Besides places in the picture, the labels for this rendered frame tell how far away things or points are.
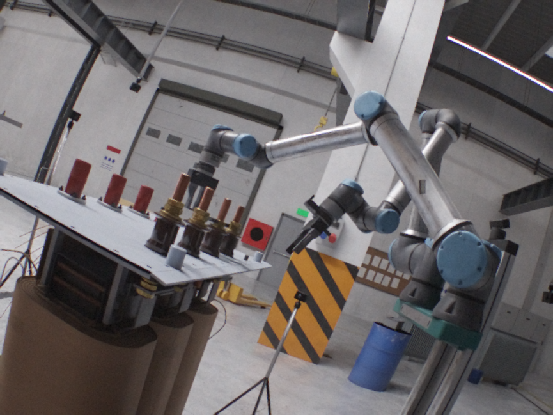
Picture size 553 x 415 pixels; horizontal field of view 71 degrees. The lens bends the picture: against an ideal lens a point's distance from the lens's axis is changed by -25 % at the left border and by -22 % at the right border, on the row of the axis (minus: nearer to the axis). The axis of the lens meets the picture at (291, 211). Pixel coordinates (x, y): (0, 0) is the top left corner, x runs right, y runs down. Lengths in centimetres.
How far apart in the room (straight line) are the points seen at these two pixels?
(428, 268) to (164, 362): 107
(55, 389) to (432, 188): 126
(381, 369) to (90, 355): 532
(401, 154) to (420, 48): 598
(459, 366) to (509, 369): 921
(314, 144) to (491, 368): 927
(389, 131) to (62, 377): 124
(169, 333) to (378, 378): 488
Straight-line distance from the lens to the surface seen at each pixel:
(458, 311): 146
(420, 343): 990
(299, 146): 186
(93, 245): 96
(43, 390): 140
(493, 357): 1059
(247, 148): 187
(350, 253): 656
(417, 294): 190
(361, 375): 635
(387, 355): 627
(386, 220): 177
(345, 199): 184
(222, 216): 173
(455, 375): 167
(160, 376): 176
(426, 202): 139
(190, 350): 215
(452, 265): 129
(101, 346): 126
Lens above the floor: 152
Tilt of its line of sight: 3 degrees up
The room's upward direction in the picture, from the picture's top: 21 degrees clockwise
